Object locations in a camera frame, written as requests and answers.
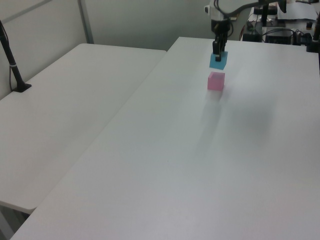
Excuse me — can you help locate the blue cube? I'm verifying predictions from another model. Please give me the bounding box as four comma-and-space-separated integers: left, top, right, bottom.
209, 50, 229, 71

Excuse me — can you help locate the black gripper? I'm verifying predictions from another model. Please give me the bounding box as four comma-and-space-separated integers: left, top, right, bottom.
210, 18, 230, 63

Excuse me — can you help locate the black device on shelf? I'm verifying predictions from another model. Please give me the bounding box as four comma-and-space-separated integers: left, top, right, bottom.
253, 5, 278, 16

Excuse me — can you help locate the pink cube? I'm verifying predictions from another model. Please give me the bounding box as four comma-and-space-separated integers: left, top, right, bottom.
207, 71, 226, 92

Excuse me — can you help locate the grey metal partition post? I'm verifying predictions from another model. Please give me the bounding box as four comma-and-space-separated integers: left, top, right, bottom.
76, 0, 95, 45

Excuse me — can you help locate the small black box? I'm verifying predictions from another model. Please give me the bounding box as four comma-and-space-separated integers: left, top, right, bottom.
243, 32, 261, 42

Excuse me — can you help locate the black camera pole with base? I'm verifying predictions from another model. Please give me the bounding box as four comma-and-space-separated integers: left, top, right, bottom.
0, 19, 33, 94

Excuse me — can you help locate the grey cable hose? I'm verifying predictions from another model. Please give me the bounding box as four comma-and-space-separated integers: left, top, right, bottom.
216, 0, 263, 16

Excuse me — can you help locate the black camera stand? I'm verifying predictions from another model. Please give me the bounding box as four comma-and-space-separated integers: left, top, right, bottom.
305, 14, 320, 54

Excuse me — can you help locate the white paper sheet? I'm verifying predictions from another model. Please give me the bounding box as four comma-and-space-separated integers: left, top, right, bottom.
276, 1, 318, 21

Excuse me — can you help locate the black electronics box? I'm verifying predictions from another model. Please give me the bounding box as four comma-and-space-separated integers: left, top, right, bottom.
264, 28, 296, 45

